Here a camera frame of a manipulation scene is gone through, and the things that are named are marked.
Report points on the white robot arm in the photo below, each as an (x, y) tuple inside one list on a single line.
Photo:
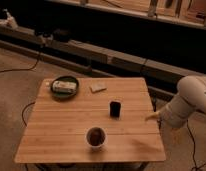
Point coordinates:
[(190, 97)]

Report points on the white object on ledge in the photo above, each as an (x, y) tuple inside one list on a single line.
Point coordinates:
[(9, 21)]

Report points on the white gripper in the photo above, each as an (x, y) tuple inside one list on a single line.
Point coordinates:
[(165, 113)]

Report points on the white cup with brown drink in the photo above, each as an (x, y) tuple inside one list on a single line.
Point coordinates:
[(95, 137)]

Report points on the white rectangular food block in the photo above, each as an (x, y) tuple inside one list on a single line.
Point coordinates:
[(64, 87)]

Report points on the dark device on ledge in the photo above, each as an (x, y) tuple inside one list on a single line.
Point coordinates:
[(62, 35)]

